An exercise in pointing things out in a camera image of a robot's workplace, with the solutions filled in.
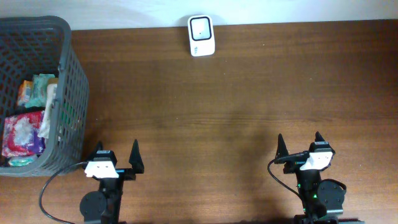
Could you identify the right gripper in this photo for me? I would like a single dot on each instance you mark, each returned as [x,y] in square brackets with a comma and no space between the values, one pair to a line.
[282,149]

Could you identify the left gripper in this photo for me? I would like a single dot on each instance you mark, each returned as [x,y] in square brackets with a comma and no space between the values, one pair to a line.
[127,174]

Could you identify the small teal tissue pack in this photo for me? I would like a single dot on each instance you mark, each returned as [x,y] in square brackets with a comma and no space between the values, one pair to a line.
[22,161]

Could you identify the teal wipes packet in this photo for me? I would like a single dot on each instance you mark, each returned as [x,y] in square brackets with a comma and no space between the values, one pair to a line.
[38,96]

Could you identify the purple red pad pack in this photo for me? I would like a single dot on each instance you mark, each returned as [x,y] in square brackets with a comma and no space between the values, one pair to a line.
[20,135]

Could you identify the orange tissue pack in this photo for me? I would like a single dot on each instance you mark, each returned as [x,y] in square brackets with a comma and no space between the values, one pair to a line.
[24,93]

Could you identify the white tube with tan cap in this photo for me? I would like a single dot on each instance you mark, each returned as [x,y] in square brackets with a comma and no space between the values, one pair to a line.
[51,93]

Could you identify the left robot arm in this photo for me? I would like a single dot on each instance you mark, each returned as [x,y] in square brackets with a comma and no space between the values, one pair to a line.
[103,205]

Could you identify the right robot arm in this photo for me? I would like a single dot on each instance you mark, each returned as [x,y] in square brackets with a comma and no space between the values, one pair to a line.
[322,199]

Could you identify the white barcode scanner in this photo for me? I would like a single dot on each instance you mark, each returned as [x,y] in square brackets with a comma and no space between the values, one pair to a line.
[201,35]

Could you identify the grey plastic mesh basket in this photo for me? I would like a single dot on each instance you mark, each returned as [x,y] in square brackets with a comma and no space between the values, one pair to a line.
[34,45]

